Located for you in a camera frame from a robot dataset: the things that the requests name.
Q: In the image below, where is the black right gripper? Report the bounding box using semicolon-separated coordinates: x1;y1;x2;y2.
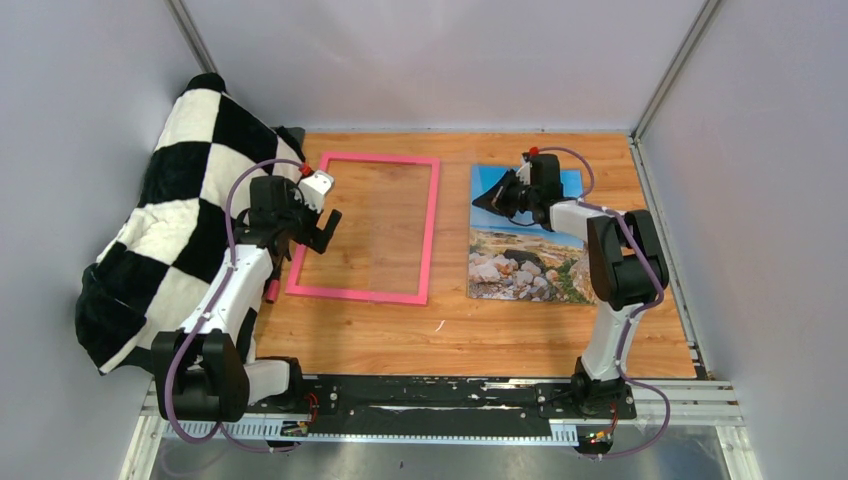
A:
472;169;540;219

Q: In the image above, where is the pink picture frame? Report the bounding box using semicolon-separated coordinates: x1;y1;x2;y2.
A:
285;152;441;306

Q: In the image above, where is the landscape beach photo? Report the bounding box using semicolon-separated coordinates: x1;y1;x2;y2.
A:
466;205;597;305

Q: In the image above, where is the pink handled screwdriver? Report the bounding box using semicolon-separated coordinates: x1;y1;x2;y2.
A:
264;279;280;304

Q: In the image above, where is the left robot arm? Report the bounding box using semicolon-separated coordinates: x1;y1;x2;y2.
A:
151;170;342;423

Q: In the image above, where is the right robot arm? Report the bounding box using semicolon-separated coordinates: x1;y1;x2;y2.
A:
471;147;669;418

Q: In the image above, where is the black white checkered pillow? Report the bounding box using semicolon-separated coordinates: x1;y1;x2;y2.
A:
74;73;305;375

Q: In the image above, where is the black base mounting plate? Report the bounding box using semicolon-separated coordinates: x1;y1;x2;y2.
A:
239;373;637;439

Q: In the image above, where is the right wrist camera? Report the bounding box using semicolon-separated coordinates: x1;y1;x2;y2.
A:
516;147;539;186

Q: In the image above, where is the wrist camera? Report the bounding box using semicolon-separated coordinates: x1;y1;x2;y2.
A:
297;170;335;214
516;147;539;186

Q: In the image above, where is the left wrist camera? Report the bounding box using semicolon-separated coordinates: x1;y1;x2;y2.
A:
297;170;335;214

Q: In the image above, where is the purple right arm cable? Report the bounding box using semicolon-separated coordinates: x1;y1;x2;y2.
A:
529;146;672;462

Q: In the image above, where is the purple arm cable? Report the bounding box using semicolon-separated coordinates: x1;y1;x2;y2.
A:
163;158;309;455
529;146;672;462

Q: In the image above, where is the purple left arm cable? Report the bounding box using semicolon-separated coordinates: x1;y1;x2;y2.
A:
163;158;309;455

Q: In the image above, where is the white slotted cable duct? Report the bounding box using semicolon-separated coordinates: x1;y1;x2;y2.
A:
158;415;581;445

